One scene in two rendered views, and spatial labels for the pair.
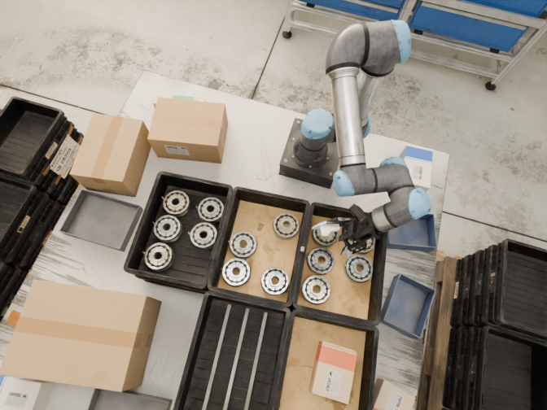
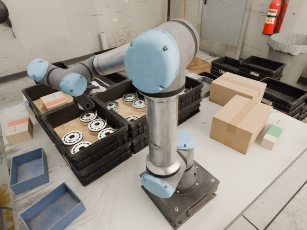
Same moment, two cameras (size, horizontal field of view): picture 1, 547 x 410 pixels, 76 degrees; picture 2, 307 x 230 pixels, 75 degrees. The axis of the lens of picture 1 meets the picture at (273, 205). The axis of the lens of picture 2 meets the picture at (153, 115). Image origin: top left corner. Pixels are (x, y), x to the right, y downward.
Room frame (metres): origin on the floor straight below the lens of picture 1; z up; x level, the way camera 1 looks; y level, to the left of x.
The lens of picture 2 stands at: (1.11, -0.61, 1.56)
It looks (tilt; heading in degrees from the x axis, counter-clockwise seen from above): 37 degrees down; 133
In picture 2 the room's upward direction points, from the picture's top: 3 degrees counter-clockwise
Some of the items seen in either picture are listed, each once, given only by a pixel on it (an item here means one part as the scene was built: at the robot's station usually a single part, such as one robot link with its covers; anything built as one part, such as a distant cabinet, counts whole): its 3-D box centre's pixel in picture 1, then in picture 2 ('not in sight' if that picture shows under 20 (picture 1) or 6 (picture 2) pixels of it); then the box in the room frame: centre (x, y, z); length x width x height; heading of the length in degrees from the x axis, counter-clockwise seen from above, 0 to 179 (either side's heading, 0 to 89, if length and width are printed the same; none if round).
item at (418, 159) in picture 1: (413, 169); not in sight; (0.78, -0.63, 0.75); 0.20 x 0.12 x 0.09; 171
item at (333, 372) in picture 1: (333, 370); (55, 104); (-0.08, -0.25, 0.87); 0.16 x 0.12 x 0.07; 169
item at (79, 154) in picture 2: (342, 260); (83, 122); (0.29, -0.27, 0.92); 0.40 x 0.30 x 0.02; 173
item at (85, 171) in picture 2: not in sight; (90, 143); (0.29, -0.27, 0.76); 0.40 x 0.30 x 0.12; 173
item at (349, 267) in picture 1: (359, 268); (72, 138); (0.28, -0.34, 0.86); 0.10 x 0.10 x 0.01
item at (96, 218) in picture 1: (102, 220); (201, 87); (0.42, 0.72, 0.73); 0.27 x 0.20 x 0.05; 79
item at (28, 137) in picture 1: (42, 154); (271, 108); (0.88, 1.33, 0.37); 0.40 x 0.30 x 0.45; 168
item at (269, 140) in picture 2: (180, 104); (274, 133); (1.04, 0.50, 0.73); 0.24 x 0.06 x 0.06; 89
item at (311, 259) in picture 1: (321, 260); (97, 124); (0.30, -0.20, 0.86); 0.10 x 0.10 x 0.01
